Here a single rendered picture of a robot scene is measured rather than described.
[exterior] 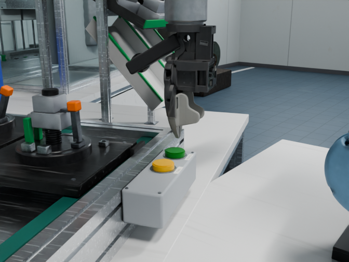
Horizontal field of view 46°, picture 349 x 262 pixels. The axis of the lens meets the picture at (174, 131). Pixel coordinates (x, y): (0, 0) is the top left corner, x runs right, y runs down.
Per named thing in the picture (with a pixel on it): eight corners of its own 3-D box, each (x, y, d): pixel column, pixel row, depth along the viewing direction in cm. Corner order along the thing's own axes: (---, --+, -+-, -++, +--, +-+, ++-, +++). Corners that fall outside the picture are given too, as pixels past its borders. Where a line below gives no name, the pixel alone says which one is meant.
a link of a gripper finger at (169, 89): (172, 119, 73) (172, 70, 71) (164, 118, 74) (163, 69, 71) (179, 113, 78) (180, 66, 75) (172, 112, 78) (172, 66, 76)
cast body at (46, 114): (74, 124, 78) (71, 88, 76) (61, 130, 74) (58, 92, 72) (37, 120, 80) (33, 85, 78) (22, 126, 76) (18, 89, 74)
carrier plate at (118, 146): (137, 149, 87) (137, 140, 86) (78, 197, 65) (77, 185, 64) (40, 139, 93) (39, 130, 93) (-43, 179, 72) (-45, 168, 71)
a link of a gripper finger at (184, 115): (197, 144, 75) (198, 95, 72) (166, 141, 76) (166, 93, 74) (201, 140, 78) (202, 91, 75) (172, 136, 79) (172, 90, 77)
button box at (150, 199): (196, 179, 84) (197, 151, 82) (162, 230, 65) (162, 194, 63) (164, 175, 86) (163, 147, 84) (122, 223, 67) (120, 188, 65)
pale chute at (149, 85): (176, 101, 114) (186, 91, 112) (151, 112, 103) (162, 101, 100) (114, 26, 117) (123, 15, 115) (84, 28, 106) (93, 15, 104)
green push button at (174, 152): (187, 157, 82) (187, 147, 81) (182, 164, 78) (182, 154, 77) (168, 155, 83) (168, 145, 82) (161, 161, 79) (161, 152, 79)
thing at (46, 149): (52, 152, 73) (51, 144, 73) (47, 155, 72) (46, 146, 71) (42, 151, 74) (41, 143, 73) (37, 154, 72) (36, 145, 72)
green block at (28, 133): (34, 142, 78) (31, 117, 77) (30, 144, 77) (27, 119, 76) (29, 142, 79) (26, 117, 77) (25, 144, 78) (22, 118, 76)
